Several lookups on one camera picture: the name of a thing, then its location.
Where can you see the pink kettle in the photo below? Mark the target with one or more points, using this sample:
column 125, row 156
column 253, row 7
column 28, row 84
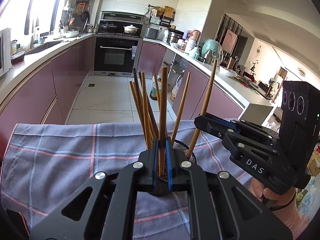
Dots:
column 196, row 36

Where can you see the black mesh utensil holder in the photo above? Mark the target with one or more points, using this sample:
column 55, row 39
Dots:
column 192, row 150

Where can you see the steel thermos flask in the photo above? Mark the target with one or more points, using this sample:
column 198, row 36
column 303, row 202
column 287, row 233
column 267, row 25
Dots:
column 208, row 58

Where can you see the blue checked cloth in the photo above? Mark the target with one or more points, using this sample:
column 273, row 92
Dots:
column 62, row 167

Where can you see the stacked steel pots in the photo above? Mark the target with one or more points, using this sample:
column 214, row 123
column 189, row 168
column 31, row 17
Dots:
column 175, row 37

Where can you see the black built-in oven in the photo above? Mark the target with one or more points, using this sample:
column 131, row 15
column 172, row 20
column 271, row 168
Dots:
column 116, row 57

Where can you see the cooking oil bottle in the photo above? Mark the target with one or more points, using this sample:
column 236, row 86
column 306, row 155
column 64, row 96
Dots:
column 154, row 91

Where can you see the white plastic bag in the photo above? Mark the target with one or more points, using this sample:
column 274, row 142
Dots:
column 308, row 200

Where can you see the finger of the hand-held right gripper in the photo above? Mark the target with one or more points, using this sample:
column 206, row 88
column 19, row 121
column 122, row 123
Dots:
column 222, row 121
column 210, row 126

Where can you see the bunch of wooden chopsticks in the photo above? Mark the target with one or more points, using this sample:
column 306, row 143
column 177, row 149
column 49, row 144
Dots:
column 145, row 110

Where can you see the person's right hand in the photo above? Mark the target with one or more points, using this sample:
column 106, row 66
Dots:
column 260, row 190

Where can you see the white insulated jug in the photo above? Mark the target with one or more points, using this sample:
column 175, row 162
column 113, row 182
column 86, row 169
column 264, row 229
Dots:
column 191, row 47

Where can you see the clear plastic bag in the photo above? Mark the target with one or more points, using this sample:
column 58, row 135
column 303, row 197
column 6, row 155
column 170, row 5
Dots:
column 175, row 91

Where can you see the white casserole pot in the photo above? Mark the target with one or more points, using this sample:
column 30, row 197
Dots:
column 131, row 29

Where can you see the dark red bowl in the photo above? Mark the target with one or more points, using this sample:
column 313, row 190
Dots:
column 18, row 58

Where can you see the large kitchen window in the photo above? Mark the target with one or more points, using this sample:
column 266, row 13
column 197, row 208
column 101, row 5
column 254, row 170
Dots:
column 37, row 10

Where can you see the black range hood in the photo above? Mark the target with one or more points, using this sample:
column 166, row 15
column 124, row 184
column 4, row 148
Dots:
column 122, row 17

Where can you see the white countertop microwave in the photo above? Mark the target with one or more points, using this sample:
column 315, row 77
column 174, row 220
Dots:
column 4, row 52

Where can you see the black cooking pot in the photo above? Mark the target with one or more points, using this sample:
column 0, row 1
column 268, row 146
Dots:
column 108, row 27

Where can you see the silver rice cooker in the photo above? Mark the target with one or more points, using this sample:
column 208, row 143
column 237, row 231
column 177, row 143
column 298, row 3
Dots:
column 151, row 33

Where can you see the white dish bowl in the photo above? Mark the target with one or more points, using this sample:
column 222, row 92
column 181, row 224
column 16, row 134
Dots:
column 72, row 33

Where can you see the white kitchen countertop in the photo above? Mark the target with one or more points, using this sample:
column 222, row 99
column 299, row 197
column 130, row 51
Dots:
column 37, row 60

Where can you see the long brown chopstick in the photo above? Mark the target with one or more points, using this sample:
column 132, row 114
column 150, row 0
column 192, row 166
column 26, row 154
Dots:
column 208, row 92
column 163, row 100

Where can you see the brown travel mug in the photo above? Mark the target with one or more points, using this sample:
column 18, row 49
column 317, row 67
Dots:
column 231, row 63

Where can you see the pink wall painting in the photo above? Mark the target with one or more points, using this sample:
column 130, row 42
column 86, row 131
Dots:
column 230, row 41

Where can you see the hanging black pan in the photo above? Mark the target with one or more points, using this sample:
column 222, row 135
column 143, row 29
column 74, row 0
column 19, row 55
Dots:
column 85, row 17

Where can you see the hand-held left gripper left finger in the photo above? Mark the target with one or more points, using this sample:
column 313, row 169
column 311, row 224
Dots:
column 155, row 157

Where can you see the wooden cutting board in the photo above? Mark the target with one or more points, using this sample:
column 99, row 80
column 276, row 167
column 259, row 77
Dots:
column 169, row 12

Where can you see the pink base cabinets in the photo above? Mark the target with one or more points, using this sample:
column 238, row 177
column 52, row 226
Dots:
column 200, row 90
column 50, row 85

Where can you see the teal appliance in plastic bag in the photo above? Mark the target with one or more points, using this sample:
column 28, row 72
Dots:
column 212, row 48

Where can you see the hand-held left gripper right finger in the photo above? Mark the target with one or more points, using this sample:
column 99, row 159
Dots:
column 169, row 158

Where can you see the steel kitchen sink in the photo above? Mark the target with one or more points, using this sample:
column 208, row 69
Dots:
column 42, row 47

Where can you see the steel kitchen faucet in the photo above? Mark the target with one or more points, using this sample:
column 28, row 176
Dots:
column 33, row 42

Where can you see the black wall rack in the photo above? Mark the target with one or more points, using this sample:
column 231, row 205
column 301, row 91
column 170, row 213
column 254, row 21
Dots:
column 160, row 21

